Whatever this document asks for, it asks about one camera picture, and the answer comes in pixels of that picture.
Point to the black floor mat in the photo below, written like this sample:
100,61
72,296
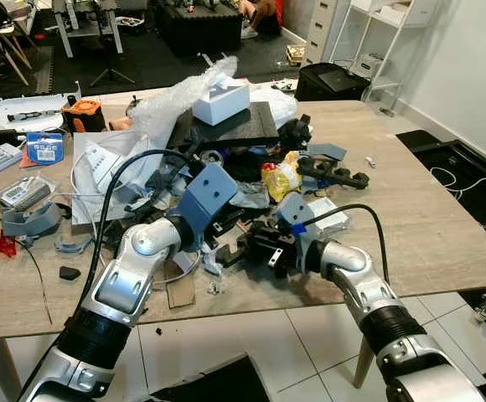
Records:
465,159

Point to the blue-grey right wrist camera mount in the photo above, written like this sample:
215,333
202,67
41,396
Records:
293,209

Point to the black round gear part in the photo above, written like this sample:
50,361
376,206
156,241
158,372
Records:
295,132

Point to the seated person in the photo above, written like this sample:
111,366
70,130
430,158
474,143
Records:
261,15

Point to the black mat piece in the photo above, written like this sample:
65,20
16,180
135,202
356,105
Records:
214,385

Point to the small yellow box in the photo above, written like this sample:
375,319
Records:
296,54

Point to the white plastic packet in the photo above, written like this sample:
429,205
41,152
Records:
327,213

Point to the white cardboard box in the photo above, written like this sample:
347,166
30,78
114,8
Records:
221,102

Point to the black equipment case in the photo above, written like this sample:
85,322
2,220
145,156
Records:
199,29

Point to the small black plastic piece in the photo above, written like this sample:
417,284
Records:
69,273

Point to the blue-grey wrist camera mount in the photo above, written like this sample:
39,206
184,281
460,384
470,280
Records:
293,209
209,197

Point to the wooden legged chair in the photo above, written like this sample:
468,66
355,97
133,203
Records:
8,50

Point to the grey curved printed part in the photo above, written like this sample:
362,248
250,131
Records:
29,222

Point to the orange and black device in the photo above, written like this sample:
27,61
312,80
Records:
84,115

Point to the black tripod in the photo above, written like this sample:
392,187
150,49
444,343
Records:
111,67

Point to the grey flat printed part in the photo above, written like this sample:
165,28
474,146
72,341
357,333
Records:
328,152

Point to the black bin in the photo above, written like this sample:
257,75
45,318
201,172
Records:
331,82

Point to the brown cardboard piece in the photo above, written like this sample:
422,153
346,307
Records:
180,291

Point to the yellow snack packet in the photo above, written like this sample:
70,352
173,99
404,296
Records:
280,177

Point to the white flat controller panel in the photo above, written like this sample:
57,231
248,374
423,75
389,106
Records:
8,113

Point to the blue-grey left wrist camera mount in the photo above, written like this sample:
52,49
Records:
209,197

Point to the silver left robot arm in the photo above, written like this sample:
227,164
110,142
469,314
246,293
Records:
126,280

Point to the blue label card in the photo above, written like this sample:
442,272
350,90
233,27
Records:
45,147

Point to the clear bubble wrap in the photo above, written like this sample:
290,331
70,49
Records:
172,100

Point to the dark grey foam board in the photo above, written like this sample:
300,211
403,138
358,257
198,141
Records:
247,126

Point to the white shelf unit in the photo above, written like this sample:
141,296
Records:
369,25

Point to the clear bag with device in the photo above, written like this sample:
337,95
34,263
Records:
27,193

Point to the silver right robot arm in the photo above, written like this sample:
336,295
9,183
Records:
369,289

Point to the light wooden table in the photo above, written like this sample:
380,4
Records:
427,226

